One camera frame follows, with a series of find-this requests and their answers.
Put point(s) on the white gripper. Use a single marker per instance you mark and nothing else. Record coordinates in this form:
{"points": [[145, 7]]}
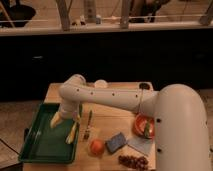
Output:
{"points": [[66, 111]]}

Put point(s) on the yellow banana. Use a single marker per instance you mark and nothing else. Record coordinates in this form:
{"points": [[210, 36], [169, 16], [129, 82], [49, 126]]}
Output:
{"points": [[71, 135]]}

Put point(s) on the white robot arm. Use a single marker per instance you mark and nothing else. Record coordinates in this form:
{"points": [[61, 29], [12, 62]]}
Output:
{"points": [[181, 131]]}

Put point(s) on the green plastic tray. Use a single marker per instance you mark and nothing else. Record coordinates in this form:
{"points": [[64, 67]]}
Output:
{"points": [[44, 144]]}

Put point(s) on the metal fork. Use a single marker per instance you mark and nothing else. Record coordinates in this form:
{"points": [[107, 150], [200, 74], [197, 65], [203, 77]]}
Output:
{"points": [[87, 131]]}

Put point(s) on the orange fruit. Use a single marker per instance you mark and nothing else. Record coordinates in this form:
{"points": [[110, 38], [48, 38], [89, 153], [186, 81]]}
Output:
{"points": [[97, 147]]}

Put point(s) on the blue sponge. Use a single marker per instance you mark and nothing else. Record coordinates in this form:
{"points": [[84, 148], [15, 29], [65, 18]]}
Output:
{"points": [[116, 142]]}

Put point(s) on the orange bowl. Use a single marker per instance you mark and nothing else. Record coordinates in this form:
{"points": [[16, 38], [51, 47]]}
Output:
{"points": [[139, 124]]}

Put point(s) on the green item in bowl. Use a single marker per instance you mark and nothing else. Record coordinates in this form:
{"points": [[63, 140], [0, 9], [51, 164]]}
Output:
{"points": [[146, 132]]}

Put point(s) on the grey cloth napkin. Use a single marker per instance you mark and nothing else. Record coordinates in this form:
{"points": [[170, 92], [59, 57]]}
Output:
{"points": [[141, 145]]}

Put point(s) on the black round object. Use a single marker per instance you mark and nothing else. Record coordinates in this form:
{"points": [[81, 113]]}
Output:
{"points": [[144, 86]]}

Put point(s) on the bunch of red grapes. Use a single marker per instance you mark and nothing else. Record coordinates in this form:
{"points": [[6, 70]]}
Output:
{"points": [[138, 163]]}

